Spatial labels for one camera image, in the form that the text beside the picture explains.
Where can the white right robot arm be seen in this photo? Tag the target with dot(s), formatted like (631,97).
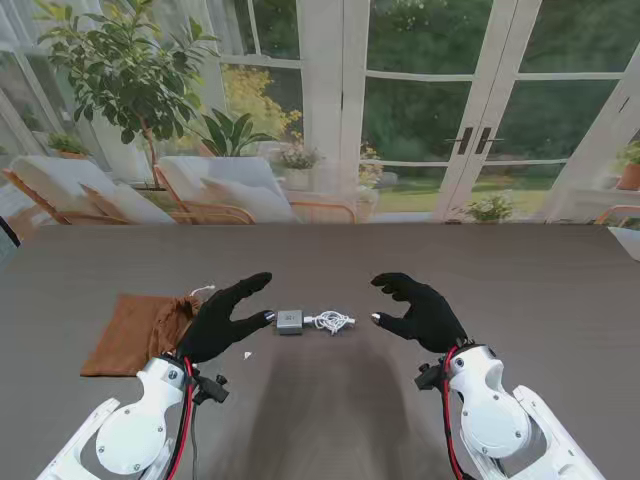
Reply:
(490,415)

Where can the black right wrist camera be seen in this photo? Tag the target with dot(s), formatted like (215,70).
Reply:
(430,377)

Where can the printed garden room backdrop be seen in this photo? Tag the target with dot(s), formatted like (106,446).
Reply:
(425,125)

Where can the grey charger head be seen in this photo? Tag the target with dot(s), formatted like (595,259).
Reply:
(289,322)

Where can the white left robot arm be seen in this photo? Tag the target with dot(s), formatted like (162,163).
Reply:
(135,430)

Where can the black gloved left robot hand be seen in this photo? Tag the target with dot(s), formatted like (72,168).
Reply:
(215,325)

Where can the dark object at table edge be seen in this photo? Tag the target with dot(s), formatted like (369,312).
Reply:
(7,232)

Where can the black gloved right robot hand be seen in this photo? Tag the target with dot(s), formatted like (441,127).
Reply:
(430,320)

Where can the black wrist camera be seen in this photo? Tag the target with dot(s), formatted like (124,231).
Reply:
(212,390)
(430,377)

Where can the white paper sheet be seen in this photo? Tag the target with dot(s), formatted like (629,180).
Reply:
(627,240)

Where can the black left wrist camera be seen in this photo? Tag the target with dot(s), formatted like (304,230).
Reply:
(212,390)

